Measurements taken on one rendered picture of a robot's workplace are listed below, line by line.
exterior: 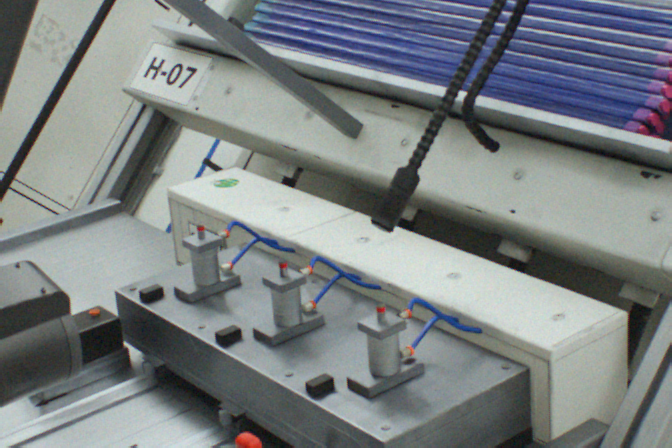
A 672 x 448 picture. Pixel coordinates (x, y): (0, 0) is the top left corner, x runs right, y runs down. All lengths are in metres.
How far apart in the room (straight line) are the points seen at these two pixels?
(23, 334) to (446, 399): 0.30
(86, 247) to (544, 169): 0.53
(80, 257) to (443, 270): 0.45
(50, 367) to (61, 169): 1.57
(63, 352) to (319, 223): 0.45
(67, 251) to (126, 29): 1.00
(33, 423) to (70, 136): 1.28
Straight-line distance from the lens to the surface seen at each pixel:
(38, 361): 0.70
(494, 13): 0.92
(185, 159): 3.91
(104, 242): 1.34
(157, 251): 1.30
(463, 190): 1.03
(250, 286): 1.05
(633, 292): 1.01
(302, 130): 1.19
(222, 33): 1.03
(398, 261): 1.02
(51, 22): 2.21
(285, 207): 1.15
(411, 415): 0.85
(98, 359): 1.06
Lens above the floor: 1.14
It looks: 7 degrees up
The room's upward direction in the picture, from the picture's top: 28 degrees clockwise
